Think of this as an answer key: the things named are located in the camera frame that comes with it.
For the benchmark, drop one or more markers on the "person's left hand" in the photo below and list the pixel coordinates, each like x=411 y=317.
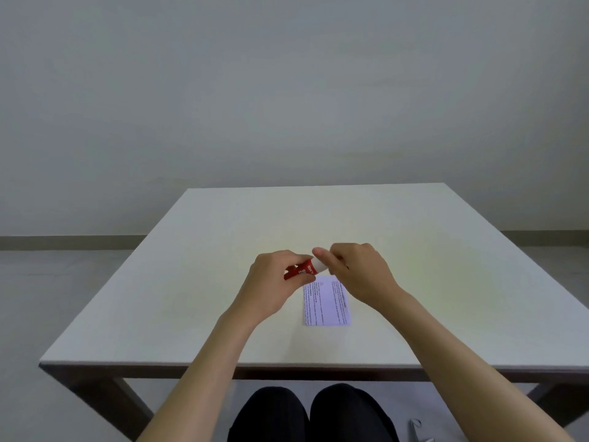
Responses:
x=264 y=287

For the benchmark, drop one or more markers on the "brown baseboard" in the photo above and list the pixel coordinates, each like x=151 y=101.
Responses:
x=69 y=243

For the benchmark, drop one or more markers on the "person's left forearm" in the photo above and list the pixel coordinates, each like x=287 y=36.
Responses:
x=202 y=377

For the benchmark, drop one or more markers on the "person's left leg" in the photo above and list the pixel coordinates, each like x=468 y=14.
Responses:
x=271 y=416

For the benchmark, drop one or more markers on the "person's right forearm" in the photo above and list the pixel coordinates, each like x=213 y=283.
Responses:
x=464 y=363

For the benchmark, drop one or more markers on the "person's left thumb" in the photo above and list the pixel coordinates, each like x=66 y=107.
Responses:
x=304 y=282

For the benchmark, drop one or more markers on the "person's right leg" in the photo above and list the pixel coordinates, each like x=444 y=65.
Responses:
x=347 y=414

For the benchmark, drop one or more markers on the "silver metal hook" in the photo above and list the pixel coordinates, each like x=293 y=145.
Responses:
x=416 y=428

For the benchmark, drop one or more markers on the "person's leg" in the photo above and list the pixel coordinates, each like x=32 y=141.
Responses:
x=347 y=414
x=271 y=416

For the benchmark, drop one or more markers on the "person's right thumb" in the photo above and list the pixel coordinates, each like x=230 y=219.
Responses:
x=337 y=270

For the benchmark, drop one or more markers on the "person's right hand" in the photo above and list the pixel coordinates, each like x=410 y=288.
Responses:
x=366 y=276

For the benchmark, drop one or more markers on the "white printed paper card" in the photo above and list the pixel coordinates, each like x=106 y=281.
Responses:
x=326 y=306

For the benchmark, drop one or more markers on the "white glue stick cap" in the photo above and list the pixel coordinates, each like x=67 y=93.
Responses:
x=320 y=266

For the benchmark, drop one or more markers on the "red glue stick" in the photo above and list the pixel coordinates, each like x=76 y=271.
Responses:
x=303 y=269

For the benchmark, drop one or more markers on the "dark wooden table frame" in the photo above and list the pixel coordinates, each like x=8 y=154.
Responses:
x=110 y=395

